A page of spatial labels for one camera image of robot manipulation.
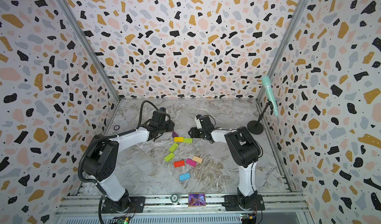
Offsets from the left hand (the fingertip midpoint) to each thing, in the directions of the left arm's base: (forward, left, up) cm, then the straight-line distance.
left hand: (177, 123), depth 95 cm
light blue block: (-30, -6, -10) cm, 32 cm away
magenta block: (-22, -9, -9) cm, 26 cm away
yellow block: (-6, -1, -9) cm, 11 cm away
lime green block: (-7, -7, -10) cm, 14 cm away
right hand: (-2, -11, -7) cm, 13 cm away
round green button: (-41, -2, -3) cm, 41 cm away
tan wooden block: (-20, -13, -10) cm, 26 cm away
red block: (-22, -2, -10) cm, 24 cm away
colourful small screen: (-41, -12, -9) cm, 44 cm away
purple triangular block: (-4, +2, -7) cm, 9 cm away
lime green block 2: (-12, +2, -9) cm, 15 cm away
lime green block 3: (-18, +4, -10) cm, 21 cm away
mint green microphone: (+9, -52, +25) cm, 58 cm away
